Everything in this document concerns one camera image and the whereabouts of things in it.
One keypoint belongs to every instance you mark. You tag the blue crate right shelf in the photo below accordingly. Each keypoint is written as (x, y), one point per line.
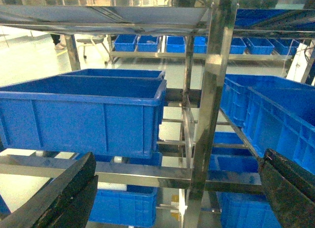
(273, 113)

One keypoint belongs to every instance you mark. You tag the blue bin lower right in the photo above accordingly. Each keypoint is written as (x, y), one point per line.
(242, 203)

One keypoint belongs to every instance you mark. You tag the large blue bin left shelf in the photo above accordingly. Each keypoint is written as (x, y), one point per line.
(110, 116)

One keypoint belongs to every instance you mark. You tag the person legs in background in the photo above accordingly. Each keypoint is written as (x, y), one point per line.
(57, 41)

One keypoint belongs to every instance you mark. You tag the stainless steel shelf rack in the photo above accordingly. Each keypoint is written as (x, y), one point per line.
(221, 20)

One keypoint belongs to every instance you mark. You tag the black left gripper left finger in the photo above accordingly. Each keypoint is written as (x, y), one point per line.
(65, 203)

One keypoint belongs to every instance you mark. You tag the small blue bin lower left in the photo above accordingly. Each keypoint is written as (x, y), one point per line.
(131, 206)

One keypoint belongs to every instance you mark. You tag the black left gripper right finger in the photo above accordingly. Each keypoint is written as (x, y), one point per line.
(289, 189)

